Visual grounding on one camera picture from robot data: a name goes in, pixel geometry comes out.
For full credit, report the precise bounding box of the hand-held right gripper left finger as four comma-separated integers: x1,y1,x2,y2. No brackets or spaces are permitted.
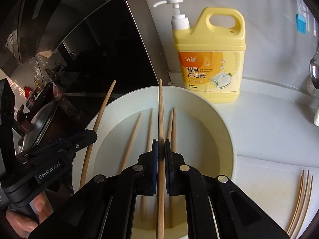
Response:
30,139,159,239

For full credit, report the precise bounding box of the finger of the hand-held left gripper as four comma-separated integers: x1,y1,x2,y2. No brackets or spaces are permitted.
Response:
15,129,98,167

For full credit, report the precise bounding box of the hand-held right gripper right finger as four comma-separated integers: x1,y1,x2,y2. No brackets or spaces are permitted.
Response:
164,139,291,239

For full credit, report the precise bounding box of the wooden chopstick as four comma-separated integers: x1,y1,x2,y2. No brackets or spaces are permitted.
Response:
119,113,142,173
166,110,174,141
79,80,117,190
156,79,165,239
140,109,154,222

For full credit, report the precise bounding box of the white round plastic basin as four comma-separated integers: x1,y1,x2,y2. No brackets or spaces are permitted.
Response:
72,86,237,239

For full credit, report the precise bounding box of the bunch of wooden chopsticks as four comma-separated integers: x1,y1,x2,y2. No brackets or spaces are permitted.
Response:
286,169,314,237

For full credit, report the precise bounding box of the person's left hand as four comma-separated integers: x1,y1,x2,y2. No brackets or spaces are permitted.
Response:
6,189,57,235

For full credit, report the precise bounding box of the glass pot lid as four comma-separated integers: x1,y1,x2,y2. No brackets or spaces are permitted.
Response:
21,100,60,148

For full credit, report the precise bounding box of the white plastic cutting board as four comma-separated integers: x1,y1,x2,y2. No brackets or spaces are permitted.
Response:
234,156,317,239

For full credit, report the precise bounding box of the black range hood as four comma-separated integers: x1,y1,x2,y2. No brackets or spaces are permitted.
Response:
0,0,166,101

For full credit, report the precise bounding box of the yellow dish soap pump bottle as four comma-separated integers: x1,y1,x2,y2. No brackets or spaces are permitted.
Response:
153,0,247,105

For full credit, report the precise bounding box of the hanging metal ladle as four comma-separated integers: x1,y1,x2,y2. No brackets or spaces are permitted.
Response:
309,54,319,89

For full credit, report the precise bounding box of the blue silicone basting brush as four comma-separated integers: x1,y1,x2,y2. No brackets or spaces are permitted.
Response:
295,12,309,34

